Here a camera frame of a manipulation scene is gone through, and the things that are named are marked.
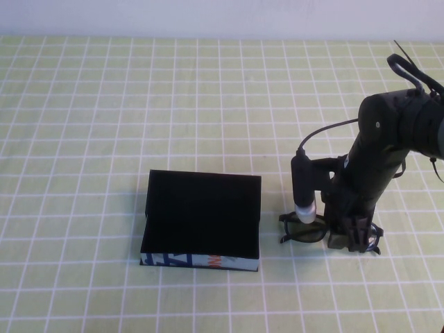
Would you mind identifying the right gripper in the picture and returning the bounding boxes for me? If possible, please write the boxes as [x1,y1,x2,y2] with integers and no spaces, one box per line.
[321,138,411,253]

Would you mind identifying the black framed glasses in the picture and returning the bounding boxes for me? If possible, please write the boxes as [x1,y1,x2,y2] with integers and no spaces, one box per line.
[278,213,384,257]

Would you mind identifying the black glasses case printed side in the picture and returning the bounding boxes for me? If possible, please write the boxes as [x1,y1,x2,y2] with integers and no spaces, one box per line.
[139,169,262,273]

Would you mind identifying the short black zip tie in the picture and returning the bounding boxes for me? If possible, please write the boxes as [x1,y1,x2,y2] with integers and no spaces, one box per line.
[429,157,444,185]

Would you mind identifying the long black zip tie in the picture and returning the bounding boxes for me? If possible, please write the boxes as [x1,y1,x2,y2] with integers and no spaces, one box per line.
[393,39,418,67]

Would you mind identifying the green checkered tablecloth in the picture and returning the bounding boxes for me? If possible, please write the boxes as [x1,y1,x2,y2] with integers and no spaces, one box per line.
[0,34,444,333]

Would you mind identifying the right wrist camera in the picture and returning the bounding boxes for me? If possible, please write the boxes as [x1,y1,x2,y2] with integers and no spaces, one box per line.
[290,148,318,225]

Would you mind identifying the right camera mount bracket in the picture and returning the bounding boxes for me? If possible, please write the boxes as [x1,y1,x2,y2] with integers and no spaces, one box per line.
[310,156,348,196]

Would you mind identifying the thin black wire loop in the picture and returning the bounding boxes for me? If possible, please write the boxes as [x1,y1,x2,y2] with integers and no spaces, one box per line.
[391,157,408,180]

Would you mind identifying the right camera black cable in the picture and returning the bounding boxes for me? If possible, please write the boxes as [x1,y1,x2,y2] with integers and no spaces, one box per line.
[296,118,360,157]

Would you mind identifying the flat black gripper cable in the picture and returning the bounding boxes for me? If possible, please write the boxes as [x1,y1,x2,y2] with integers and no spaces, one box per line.
[386,53,444,100]

